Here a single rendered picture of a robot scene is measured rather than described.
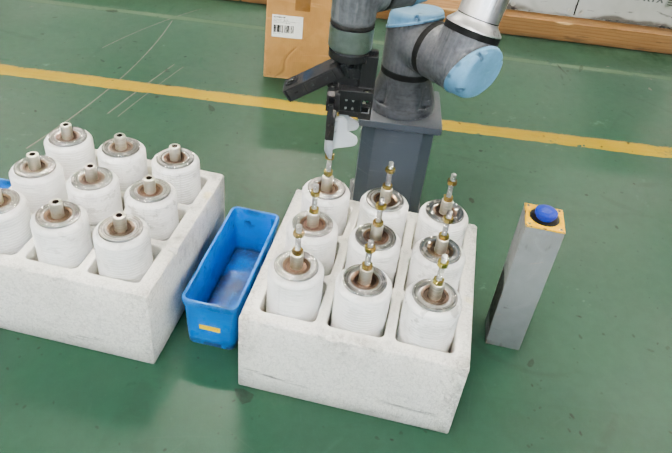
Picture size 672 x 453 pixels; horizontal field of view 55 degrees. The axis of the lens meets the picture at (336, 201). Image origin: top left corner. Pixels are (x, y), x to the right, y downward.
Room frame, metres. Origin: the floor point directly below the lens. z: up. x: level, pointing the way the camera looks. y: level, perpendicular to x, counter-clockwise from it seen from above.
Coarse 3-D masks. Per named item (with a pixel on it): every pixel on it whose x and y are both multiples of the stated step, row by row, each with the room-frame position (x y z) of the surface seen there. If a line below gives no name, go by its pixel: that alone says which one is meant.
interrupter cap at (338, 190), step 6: (312, 180) 1.05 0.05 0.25; (318, 180) 1.06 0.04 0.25; (336, 180) 1.06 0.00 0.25; (312, 186) 1.03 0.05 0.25; (336, 186) 1.04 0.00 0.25; (342, 186) 1.05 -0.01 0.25; (324, 192) 1.02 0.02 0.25; (330, 192) 1.03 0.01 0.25; (336, 192) 1.02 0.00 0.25; (342, 192) 1.02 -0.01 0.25; (324, 198) 1.00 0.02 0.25; (330, 198) 1.00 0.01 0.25; (336, 198) 1.01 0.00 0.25
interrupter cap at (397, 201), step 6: (372, 192) 1.04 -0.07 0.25; (378, 192) 1.04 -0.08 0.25; (396, 192) 1.05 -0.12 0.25; (366, 198) 1.01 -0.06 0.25; (372, 198) 1.02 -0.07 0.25; (378, 198) 1.02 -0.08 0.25; (396, 198) 1.03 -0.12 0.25; (402, 198) 1.03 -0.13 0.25; (372, 204) 1.00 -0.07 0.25; (390, 204) 1.01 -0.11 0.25; (396, 204) 1.01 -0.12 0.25; (402, 204) 1.01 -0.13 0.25; (384, 210) 0.98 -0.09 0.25; (390, 210) 0.98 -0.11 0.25; (396, 210) 0.99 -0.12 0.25
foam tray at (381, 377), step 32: (352, 224) 1.02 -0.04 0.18; (416, 224) 1.06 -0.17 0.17; (256, 288) 0.81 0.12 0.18; (256, 320) 0.74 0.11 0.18; (288, 320) 0.74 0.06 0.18; (320, 320) 0.75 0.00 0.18; (256, 352) 0.73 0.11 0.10; (288, 352) 0.72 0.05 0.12; (320, 352) 0.72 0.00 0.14; (352, 352) 0.71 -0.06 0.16; (384, 352) 0.70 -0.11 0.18; (416, 352) 0.71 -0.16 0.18; (256, 384) 0.73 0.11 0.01; (288, 384) 0.72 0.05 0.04; (320, 384) 0.72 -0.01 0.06; (352, 384) 0.71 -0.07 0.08; (384, 384) 0.70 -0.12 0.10; (416, 384) 0.69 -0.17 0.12; (448, 384) 0.69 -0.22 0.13; (384, 416) 0.70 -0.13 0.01; (416, 416) 0.69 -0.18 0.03; (448, 416) 0.68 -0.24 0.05
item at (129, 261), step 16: (144, 224) 0.87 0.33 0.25; (96, 240) 0.81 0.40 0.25; (144, 240) 0.83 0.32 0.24; (96, 256) 0.82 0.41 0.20; (112, 256) 0.80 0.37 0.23; (128, 256) 0.81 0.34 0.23; (144, 256) 0.83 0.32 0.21; (112, 272) 0.80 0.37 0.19; (128, 272) 0.80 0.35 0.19; (144, 272) 0.82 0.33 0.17
